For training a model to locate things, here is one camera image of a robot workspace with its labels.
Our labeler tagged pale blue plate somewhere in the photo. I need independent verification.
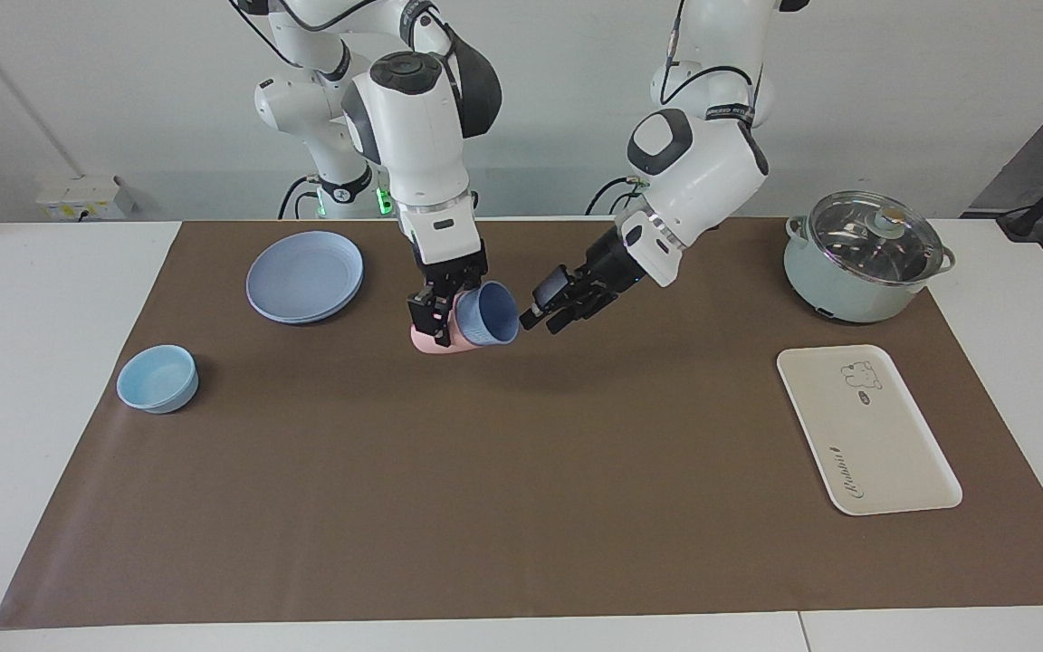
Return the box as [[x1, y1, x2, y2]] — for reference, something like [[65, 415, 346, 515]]
[[245, 230, 365, 325]]

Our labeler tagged pink plastic cup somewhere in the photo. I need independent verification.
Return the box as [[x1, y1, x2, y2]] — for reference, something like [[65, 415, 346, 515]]
[[409, 303, 486, 358]]

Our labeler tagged blue plastic cup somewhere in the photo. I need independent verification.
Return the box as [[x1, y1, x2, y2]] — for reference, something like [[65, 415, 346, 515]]
[[453, 281, 520, 347]]

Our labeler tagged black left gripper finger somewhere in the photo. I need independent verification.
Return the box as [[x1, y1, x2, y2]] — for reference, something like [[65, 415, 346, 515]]
[[519, 291, 614, 335], [531, 264, 591, 312]]

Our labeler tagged pale green cooking pot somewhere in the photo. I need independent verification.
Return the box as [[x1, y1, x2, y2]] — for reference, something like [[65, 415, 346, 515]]
[[782, 214, 957, 324]]

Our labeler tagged black left arm base cable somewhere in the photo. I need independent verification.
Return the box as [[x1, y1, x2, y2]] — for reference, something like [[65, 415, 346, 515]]
[[586, 176, 649, 217]]

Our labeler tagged light blue bowl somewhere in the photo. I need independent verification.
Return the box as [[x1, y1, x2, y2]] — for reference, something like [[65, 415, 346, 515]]
[[116, 344, 200, 415]]

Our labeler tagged brown table mat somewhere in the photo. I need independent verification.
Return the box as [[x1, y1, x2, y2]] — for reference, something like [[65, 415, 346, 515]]
[[0, 217, 1043, 630]]

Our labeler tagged glass pot lid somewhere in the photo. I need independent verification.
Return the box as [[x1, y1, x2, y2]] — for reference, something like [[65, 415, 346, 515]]
[[807, 190, 946, 287]]

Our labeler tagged black arm base cable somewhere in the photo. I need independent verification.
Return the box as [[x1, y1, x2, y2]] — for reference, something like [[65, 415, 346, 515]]
[[278, 175, 316, 219], [586, 176, 649, 217]]

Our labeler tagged black right arm base cable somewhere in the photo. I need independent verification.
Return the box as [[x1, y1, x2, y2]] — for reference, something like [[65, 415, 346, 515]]
[[278, 175, 316, 219]]

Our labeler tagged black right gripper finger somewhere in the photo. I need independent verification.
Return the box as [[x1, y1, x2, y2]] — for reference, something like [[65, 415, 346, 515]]
[[430, 282, 460, 349], [407, 291, 437, 339]]

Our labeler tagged white wall power socket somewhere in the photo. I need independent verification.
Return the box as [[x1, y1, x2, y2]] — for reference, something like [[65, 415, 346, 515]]
[[36, 175, 138, 222]]

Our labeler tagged cream tray with rabbit print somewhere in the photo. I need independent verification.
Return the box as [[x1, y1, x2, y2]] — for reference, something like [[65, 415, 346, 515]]
[[776, 344, 963, 517]]

